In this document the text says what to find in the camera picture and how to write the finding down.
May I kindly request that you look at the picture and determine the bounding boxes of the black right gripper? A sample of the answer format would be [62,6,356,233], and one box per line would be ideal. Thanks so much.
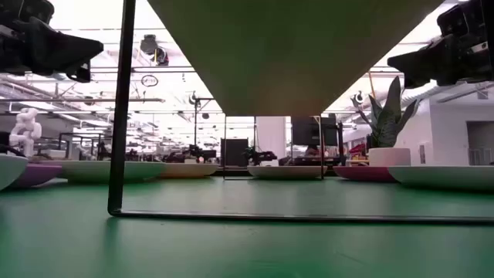
[387,32,489,90]

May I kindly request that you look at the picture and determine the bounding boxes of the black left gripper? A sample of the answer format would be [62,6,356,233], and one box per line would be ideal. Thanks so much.
[0,17,105,84]

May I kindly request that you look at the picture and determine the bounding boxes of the pale mint plate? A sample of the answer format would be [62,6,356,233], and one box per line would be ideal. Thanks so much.
[0,153,29,192]
[387,164,494,193]

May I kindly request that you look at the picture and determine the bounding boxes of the light green plate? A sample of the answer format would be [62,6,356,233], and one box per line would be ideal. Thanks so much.
[56,160,167,184]

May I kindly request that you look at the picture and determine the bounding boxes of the magenta plate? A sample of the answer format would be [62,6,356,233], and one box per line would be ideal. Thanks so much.
[332,165,399,183]

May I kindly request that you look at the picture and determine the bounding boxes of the purple plate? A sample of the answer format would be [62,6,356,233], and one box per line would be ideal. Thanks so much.
[8,163,63,189]

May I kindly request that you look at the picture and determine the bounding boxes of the beige plate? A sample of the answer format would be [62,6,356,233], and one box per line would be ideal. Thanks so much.
[159,162,221,179]

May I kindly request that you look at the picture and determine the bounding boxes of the pale pink plate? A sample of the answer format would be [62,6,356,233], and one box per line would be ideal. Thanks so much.
[246,164,329,181]

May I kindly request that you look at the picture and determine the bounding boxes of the green snake plant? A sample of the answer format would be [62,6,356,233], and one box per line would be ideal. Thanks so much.
[358,76,420,150]

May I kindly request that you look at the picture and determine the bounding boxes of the black ceiling-hung device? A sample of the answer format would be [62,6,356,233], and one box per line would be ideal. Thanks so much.
[138,33,170,67]

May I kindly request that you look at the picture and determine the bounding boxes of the red background item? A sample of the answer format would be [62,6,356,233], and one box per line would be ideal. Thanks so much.
[348,142,367,160]

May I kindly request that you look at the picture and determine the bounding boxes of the black background monitor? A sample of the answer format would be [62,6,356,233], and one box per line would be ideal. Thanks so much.
[290,115,339,147]

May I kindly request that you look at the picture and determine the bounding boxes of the black pole stand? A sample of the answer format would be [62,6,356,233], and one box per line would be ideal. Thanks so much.
[188,90,215,147]

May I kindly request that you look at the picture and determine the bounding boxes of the black upright panel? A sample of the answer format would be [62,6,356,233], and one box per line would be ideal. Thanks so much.
[220,137,249,168]

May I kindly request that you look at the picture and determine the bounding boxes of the green table mat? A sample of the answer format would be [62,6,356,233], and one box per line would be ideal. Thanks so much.
[0,175,494,278]

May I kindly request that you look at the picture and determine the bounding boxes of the yellow hanging cable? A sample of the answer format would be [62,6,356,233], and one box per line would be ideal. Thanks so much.
[367,69,378,102]

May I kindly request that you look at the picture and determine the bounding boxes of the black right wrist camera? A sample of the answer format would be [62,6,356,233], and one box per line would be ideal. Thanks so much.
[437,1,486,39]

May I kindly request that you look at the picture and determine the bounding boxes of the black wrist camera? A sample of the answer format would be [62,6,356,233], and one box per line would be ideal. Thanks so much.
[0,0,56,25]
[437,1,486,39]

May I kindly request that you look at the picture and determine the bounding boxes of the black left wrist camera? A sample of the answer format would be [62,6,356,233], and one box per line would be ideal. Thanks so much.
[0,0,56,25]

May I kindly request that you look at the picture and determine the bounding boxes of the round hanging ring sign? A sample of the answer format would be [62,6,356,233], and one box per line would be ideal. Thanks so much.
[140,73,160,88]

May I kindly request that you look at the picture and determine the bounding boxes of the black cable loop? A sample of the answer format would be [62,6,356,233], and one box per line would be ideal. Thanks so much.
[0,144,25,158]

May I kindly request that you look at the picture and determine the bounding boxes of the wooden shelf with black frame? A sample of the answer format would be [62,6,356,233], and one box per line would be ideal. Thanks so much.
[107,0,494,226]

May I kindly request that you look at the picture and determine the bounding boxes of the black table frame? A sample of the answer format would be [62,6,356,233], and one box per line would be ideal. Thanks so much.
[215,167,252,178]

